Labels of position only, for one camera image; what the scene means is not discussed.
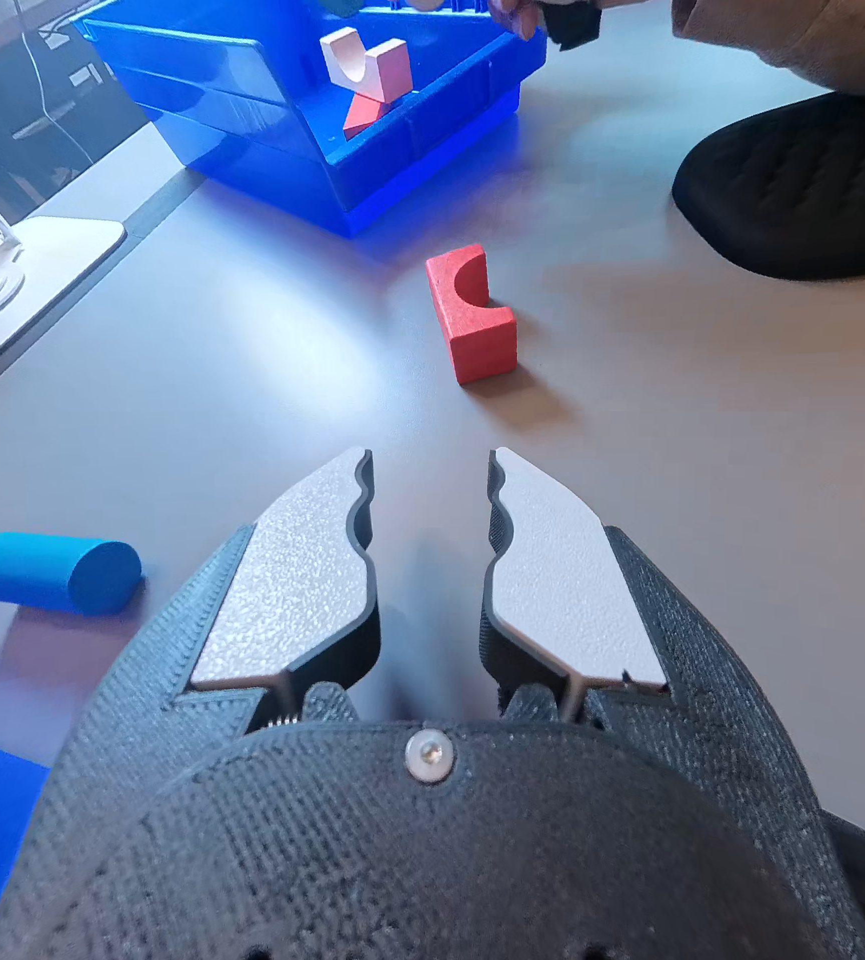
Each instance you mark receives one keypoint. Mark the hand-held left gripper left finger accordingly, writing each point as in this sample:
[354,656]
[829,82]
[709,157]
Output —
[290,592]

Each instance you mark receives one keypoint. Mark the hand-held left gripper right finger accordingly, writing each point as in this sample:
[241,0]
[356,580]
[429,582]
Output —
[575,592]

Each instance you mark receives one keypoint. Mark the natural wooden arch block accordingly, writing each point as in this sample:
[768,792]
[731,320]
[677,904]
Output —
[395,71]

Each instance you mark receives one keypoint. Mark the red rectangular wooden block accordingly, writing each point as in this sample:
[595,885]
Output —
[365,116]

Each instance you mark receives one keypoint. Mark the red wooden arch block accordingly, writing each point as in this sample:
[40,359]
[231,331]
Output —
[477,337]

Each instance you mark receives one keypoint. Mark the person's right forearm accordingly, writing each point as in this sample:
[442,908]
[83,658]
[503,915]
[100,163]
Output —
[815,45]

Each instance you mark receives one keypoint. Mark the person's right hand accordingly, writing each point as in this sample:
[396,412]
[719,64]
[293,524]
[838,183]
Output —
[521,19]

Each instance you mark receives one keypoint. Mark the black wrist rest pad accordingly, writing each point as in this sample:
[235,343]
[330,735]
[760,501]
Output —
[800,195]

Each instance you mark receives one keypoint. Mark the white document stand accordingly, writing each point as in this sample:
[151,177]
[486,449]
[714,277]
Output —
[65,262]

